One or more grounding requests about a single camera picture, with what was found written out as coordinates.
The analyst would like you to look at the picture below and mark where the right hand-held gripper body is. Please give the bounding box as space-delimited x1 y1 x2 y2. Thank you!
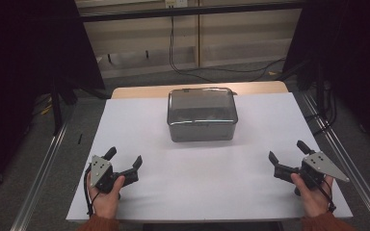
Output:
273 151 351 196

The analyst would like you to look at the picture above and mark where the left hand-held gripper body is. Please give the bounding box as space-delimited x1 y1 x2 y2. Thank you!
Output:
90 154 140 195

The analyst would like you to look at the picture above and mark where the clear plastic storage box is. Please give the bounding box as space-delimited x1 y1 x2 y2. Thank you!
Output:
167 87 239 143

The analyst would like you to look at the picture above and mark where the clear plastic box lid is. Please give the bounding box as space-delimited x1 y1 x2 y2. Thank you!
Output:
167 87 239 126

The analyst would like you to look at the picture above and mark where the person's left hand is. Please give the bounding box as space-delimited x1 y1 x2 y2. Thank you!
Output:
86 174 126 219

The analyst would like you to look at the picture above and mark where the person's right hand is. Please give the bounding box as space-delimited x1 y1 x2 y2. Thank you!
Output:
290 172 335 218

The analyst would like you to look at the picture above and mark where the black metal stand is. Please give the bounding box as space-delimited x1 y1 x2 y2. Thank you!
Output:
51 80 78 137

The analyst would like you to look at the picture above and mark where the wooden table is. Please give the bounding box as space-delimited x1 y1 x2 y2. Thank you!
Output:
111 80 289 100

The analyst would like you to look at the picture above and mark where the white table board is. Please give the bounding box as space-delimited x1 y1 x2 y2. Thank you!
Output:
66 91 354 222

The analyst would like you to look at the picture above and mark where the black curtain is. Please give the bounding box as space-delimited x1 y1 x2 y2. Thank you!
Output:
282 0 370 158
0 0 106 200

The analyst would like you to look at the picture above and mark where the black horizontal bar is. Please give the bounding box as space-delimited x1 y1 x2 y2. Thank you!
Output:
80 1 304 23

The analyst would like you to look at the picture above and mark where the left hand-held gripper black cable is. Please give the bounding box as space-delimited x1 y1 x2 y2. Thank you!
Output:
83 165 101 218

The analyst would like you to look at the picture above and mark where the hand-held gripper black cable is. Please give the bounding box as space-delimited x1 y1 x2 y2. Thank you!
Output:
83 165 101 218
303 169 337 214

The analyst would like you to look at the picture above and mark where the right hand-held gripper black cable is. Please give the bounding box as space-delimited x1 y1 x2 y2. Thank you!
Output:
303 169 337 214

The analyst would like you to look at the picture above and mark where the aluminium floor rail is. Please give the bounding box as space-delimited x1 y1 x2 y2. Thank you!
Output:
10 119 70 231
302 90 370 230

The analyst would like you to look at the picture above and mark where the bundle of black cables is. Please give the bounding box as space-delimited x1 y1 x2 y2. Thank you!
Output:
304 73 339 136

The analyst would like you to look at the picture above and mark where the long black floor cable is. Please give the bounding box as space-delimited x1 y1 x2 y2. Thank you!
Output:
169 15 286 83

